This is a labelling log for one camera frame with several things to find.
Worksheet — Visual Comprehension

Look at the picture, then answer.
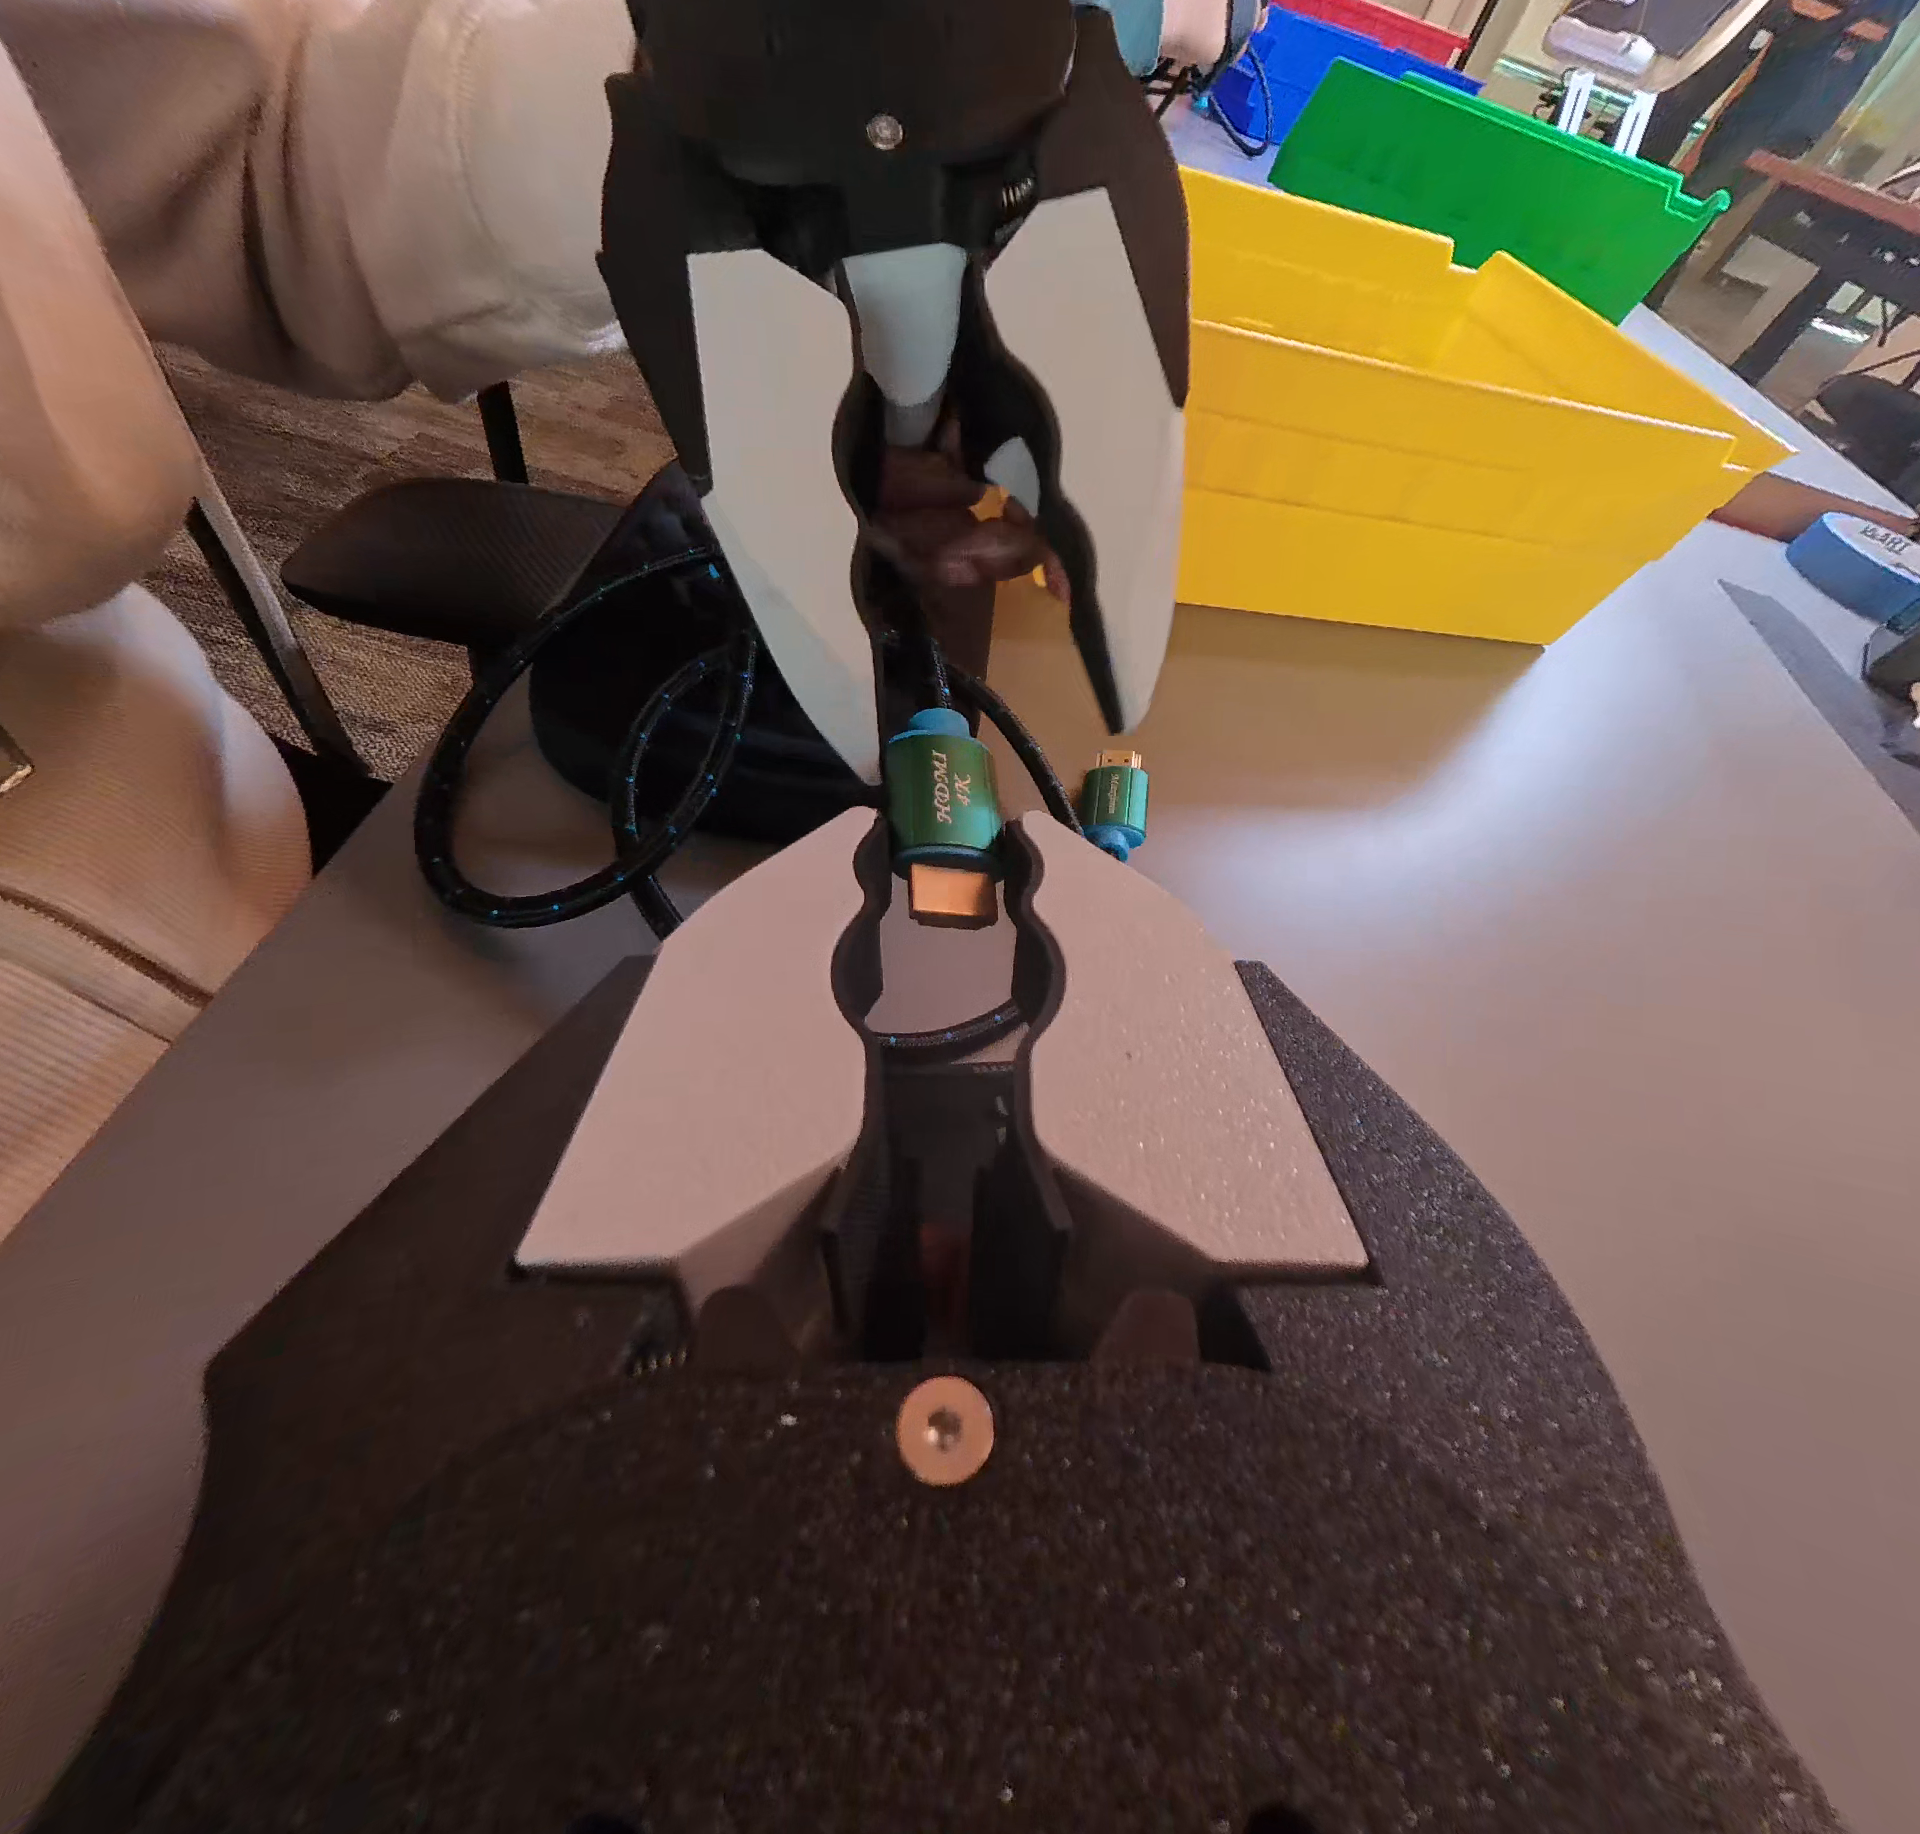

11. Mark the black quilted wrist rest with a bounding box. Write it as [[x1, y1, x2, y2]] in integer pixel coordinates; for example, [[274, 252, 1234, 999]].
[[525, 469, 893, 843]]

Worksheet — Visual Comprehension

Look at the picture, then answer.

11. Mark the black office chair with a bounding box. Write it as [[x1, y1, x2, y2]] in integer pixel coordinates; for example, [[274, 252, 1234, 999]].
[[181, 380, 638, 765]]

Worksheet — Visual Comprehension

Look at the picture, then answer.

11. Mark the blue tape roll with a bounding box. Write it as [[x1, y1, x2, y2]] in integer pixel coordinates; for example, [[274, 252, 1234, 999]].
[[1787, 509, 1920, 625]]

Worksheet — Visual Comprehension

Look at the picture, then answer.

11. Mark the person's beige hoodie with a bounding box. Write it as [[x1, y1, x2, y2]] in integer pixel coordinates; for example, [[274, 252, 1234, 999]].
[[0, 51, 319, 1244]]

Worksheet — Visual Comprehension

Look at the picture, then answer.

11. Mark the yellow plastic bin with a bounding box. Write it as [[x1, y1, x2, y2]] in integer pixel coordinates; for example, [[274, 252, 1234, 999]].
[[965, 166, 1799, 652]]

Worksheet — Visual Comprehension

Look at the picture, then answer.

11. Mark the black video switch box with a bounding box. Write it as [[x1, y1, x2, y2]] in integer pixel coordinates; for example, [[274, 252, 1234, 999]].
[[870, 1044, 1041, 1271]]

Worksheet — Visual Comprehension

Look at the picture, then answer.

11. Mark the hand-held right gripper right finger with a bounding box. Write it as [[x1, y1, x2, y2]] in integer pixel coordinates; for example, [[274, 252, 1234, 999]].
[[1012, 812, 1375, 1322]]

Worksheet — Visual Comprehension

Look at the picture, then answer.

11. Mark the green plug braided cable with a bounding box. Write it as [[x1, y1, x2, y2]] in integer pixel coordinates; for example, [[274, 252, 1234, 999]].
[[608, 616, 1082, 931], [412, 542, 1158, 1066]]

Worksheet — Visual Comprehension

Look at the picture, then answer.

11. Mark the red plastic bin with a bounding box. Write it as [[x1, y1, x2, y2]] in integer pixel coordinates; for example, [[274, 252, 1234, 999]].
[[1275, 0, 1475, 65]]

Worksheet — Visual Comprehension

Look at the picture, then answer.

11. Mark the person's left hand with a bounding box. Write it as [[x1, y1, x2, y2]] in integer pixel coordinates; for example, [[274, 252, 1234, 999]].
[[867, 415, 1079, 603]]

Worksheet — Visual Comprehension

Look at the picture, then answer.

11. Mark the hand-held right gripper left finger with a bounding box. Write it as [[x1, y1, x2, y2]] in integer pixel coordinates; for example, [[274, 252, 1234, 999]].
[[514, 808, 894, 1322]]

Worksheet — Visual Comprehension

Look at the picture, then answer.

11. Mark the person's left forearm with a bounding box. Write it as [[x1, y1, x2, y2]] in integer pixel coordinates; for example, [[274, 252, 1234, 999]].
[[0, 0, 651, 400]]

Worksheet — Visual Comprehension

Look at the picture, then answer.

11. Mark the blue plastic bin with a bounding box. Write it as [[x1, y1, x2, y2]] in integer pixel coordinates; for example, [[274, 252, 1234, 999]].
[[1207, 2, 1466, 156]]

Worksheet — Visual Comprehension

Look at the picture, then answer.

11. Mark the green plastic bin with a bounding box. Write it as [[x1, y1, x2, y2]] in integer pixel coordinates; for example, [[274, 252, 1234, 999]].
[[1266, 56, 1730, 323]]

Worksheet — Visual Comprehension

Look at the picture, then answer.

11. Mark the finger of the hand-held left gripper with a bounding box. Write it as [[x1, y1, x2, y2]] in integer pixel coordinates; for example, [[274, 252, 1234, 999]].
[[683, 252, 893, 788], [959, 190, 1191, 737]]

